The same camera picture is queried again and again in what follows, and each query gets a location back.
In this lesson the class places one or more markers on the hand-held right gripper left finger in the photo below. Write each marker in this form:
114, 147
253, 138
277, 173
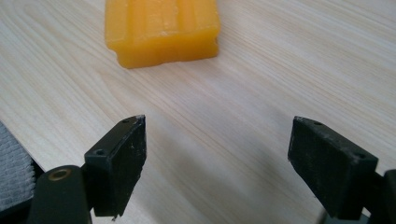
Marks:
120, 174

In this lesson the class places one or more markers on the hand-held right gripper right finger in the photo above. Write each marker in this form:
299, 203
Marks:
327, 168

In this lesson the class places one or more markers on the yellow soap bar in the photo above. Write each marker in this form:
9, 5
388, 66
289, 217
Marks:
162, 31

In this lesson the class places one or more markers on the grey cloth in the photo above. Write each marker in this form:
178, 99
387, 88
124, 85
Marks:
14, 174

